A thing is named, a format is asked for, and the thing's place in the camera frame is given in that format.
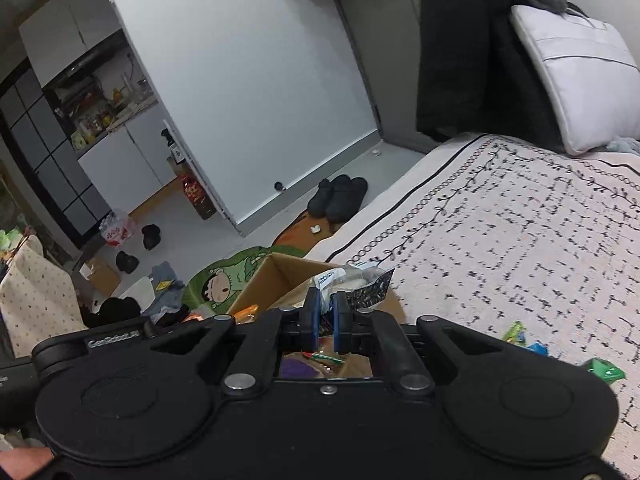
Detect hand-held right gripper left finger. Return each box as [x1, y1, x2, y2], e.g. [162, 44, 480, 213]
[150, 287, 321, 401]

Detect patterned white bed blanket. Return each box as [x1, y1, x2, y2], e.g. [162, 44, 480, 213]
[305, 132, 640, 480]

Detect green-edged round cake packet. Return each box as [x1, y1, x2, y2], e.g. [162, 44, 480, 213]
[300, 351, 347, 367]

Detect green cartoon rug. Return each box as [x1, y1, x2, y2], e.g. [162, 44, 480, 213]
[181, 245, 307, 317]

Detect person's left hand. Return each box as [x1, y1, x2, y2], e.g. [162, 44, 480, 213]
[0, 446, 54, 480]

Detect pink pack of water bottles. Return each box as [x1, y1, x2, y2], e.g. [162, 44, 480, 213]
[98, 208, 137, 251]

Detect black indoor shoe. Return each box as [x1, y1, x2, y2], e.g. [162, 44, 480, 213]
[307, 175, 352, 218]
[326, 176, 369, 224]

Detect brown cardboard box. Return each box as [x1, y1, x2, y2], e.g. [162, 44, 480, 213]
[227, 253, 404, 381]

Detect green and yellow snack packet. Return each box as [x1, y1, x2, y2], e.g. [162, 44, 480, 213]
[499, 320, 527, 346]

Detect orange floor mat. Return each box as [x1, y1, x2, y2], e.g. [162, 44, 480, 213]
[271, 209, 342, 252]

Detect row of kitchen counter bottles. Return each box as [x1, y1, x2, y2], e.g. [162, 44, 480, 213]
[54, 76, 154, 152]

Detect white upper kitchen cabinet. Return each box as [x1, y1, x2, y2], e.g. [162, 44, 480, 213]
[18, 0, 124, 89]

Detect white snack packet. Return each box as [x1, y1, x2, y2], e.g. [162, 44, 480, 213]
[312, 261, 396, 312]

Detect long purple snack package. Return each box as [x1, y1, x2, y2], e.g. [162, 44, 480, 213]
[279, 352, 331, 380]

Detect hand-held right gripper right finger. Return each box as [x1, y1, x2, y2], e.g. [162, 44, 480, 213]
[332, 291, 541, 401]

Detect green triangular snack packet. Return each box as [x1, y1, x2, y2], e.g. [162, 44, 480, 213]
[589, 358, 627, 386]

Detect red shopping bag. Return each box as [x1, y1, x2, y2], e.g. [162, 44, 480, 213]
[179, 174, 215, 220]

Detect black floor cloth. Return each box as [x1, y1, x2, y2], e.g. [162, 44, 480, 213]
[81, 296, 142, 330]

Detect white kitchen cabinet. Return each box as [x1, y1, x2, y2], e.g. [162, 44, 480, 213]
[76, 100, 202, 202]
[18, 0, 124, 89]

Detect grey door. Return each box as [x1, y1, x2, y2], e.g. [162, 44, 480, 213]
[327, 0, 431, 153]

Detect black coat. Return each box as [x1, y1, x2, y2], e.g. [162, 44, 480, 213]
[416, 0, 568, 155]

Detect grey white pillow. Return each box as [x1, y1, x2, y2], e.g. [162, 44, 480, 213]
[509, 4, 640, 157]

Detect polka dot cloth bag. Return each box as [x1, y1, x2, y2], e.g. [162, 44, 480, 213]
[0, 234, 90, 359]

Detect range hood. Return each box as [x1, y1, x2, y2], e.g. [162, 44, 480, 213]
[41, 41, 127, 92]

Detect white lower kitchen cabinet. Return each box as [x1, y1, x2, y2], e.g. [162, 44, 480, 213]
[76, 100, 202, 202]

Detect light blue cloth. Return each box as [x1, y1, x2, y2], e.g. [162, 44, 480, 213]
[606, 135, 640, 157]

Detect blue grey floor cloth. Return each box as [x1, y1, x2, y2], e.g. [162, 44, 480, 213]
[149, 261, 187, 313]

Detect small cardboard carton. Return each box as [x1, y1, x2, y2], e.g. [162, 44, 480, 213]
[79, 257, 122, 297]

